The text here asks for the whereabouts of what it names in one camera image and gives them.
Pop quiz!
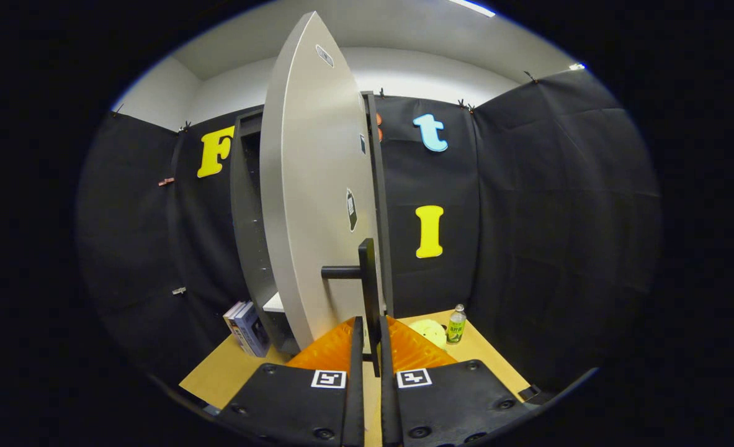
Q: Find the green label plastic bottle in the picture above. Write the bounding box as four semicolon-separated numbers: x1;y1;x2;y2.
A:
446;304;467;345

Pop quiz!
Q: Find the pale yellow plush toy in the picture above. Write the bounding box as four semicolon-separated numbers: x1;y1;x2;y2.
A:
408;319;448;348

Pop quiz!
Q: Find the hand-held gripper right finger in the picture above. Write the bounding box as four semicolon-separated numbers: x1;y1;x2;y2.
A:
379;315;544;447

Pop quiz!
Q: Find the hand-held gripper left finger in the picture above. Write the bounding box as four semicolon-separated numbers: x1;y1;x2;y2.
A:
215;315;365;447

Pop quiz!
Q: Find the grey shoe cabinet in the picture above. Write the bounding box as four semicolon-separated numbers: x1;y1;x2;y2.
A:
230;92;395;356

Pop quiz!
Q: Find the black door handle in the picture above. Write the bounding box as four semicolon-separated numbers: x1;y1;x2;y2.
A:
321;238;385;378

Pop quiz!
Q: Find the stack of books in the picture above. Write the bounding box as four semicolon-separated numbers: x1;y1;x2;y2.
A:
223;300;271;358

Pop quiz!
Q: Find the black backdrop cloth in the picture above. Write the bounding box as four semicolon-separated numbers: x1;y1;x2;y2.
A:
75;68;664;392

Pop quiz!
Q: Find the long ceiling light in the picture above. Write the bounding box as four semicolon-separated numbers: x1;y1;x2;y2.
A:
447;0;496;18

